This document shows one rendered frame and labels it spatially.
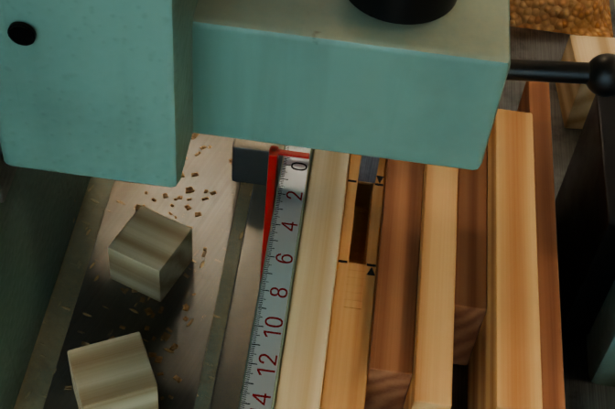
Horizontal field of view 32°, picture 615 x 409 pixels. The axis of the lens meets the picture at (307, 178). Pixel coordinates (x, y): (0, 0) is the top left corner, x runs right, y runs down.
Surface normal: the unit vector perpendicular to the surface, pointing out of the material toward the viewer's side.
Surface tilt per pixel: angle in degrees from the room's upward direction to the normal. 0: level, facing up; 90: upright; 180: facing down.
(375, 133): 90
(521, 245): 0
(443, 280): 0
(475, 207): 0
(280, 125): 90
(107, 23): 90
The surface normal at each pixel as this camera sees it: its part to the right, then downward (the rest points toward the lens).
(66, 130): -0.11, 0.74
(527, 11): -0.08, 0.48
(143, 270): -0.45, 0.65
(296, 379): 0.07, -0.66
